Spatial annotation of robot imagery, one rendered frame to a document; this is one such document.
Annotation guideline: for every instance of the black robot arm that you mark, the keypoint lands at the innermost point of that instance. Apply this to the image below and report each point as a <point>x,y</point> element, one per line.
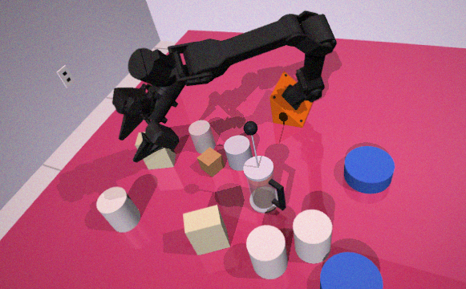
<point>207,59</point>

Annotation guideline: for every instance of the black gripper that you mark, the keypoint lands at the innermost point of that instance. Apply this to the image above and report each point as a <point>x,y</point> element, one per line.
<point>157,136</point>

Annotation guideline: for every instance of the blue short cylinder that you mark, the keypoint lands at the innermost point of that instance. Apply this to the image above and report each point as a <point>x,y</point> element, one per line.
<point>350,271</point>
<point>368,169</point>

